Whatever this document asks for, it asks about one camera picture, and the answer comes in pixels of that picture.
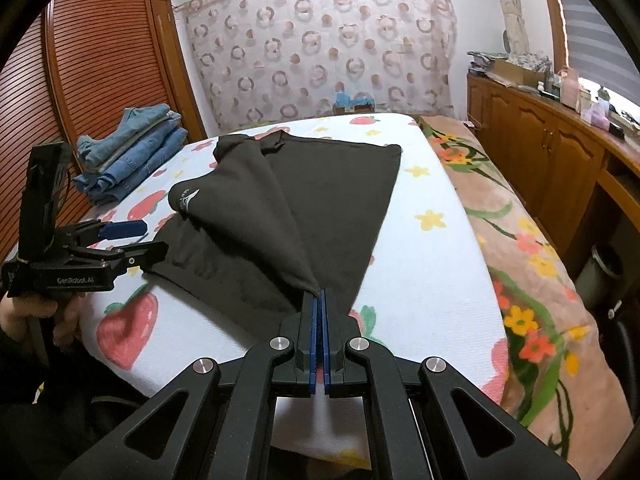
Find patterned cloth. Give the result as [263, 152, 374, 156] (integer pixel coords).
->
[467, 50, 553, 75]

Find pink floral blanket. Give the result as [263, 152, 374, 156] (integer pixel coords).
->
[417, 115, 637, 456]

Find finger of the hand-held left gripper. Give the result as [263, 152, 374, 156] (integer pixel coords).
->
[64, 219, 149, 247]
[75, 241, 169, 274]

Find person's left hand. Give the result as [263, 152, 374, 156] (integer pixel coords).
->
[0, 291, 87, 351]

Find light blue folded jeans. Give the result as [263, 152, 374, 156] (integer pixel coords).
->
[77, 103, 172, 162]

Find pink bottle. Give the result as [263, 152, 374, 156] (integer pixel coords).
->
[560, 67, 582, 109]

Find white strawberry printed blanket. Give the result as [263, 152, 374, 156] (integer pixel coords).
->
[10, 112, 512, 466]

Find black pants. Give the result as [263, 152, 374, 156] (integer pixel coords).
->
[142, 130, 404, 347]

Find wooden cabinet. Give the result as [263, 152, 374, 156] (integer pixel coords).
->
[465, 72, 640, 311]

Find small box with blue contents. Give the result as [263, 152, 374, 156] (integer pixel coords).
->
[332, 89, 376, 115]

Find circle patterned curtain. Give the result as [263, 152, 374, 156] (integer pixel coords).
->
[172, 0, 459, 134]

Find person's left forearm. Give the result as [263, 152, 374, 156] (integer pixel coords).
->
[0, 327, 148, 480]

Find wooden louvered wardrobe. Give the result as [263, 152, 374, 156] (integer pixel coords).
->
[0, 0, 209, 261]

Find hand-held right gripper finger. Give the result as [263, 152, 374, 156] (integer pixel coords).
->
[320, 288, 583, 480]
[60, 290, 319, 480]

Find grey window blind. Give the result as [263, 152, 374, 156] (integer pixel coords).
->
[550, 0, 640, 92]

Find dark trash bin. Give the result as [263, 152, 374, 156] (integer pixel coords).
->
[575, 244, 624, 312]

